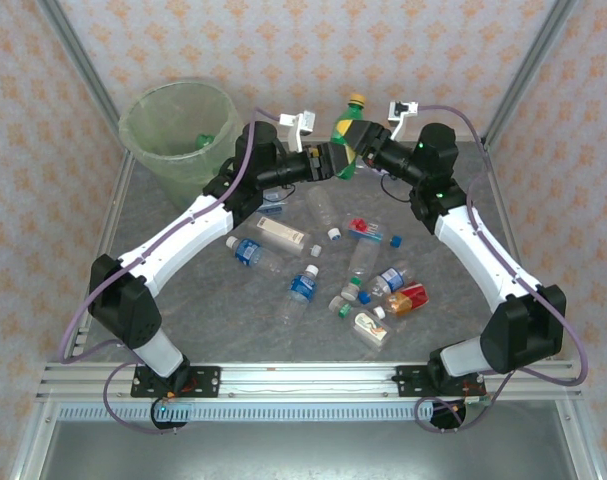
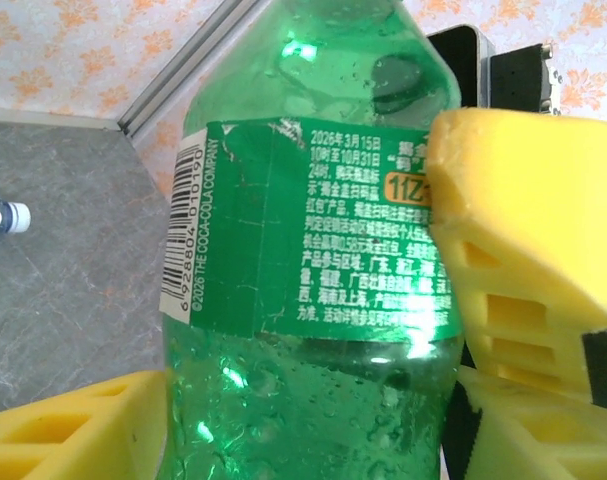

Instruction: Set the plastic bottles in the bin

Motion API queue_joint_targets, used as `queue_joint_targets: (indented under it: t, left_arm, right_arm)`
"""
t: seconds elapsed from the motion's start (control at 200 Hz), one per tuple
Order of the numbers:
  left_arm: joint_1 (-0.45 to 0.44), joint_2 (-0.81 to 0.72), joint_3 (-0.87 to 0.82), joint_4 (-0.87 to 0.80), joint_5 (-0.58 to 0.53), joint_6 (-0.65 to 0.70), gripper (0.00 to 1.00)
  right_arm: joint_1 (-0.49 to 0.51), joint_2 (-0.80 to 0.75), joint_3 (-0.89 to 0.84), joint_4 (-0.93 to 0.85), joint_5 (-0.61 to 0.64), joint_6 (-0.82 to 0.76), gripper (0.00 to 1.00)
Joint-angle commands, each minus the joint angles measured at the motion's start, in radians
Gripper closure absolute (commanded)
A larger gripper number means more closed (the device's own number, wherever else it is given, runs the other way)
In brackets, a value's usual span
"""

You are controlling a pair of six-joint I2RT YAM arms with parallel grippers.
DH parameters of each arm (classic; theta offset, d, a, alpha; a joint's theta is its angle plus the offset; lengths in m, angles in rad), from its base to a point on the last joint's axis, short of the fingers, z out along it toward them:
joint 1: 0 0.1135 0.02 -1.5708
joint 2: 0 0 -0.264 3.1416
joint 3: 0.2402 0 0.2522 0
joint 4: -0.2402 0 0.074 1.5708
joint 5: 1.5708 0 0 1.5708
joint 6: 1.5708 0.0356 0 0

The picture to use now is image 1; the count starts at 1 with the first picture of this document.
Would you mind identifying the green bottle yellow label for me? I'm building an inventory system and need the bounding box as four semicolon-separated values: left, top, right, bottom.
330;93;368;180

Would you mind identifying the large clear bottle beige label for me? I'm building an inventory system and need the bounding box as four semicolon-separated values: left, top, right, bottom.
247;214;324;259

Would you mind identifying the Fiji water bottle blue cap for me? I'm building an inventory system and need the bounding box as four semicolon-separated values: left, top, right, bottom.
343;215;404;250

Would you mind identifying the blue label bottle white cap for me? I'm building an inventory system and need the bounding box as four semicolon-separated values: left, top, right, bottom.
275;263;320;324
225;235;284;274

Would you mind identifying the clear unlabelled plastic bottle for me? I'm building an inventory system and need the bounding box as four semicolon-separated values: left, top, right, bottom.
347;238;382;279

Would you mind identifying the small clear bottle green cap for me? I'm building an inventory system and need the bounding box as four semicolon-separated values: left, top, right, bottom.
328;295;354;320
338;276;365;302

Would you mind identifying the red label bottle orange liquid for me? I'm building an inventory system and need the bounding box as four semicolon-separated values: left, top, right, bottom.
385;281;430;317

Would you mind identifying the clear bottle colourful label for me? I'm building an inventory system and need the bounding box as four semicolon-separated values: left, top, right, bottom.
351;305;392;351

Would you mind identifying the crushed clear bottle blue label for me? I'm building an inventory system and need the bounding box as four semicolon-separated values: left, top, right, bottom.
256;188;290;216

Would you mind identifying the grey metal front panel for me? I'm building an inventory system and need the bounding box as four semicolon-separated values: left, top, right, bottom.
12;418;597;480

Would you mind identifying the aluminium back edge rail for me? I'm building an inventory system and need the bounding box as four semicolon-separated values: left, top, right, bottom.
240;133;485;144

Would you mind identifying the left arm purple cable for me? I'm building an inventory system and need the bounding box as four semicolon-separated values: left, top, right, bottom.
57;106;287;435

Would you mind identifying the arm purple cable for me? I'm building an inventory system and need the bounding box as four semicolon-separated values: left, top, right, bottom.
57;106;287;435
413;103;589;435

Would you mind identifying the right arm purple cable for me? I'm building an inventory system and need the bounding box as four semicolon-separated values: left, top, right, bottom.
413;103;589;435

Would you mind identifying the aluminium side edge rail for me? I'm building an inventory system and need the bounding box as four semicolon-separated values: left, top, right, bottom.
60;152;137;364
480;142;542;301

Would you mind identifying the round wire mesh bin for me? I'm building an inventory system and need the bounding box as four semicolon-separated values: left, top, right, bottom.
117;82;245;211

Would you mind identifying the aluminium corner frame post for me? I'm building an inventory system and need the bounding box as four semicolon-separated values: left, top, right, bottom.
35;0;122;124
479;0;583;151

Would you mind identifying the aluminium front rail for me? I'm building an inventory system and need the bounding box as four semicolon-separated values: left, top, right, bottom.
36;363;583;401

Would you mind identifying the grey slotted cable duct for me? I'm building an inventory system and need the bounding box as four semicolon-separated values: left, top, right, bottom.
56;403;434;422

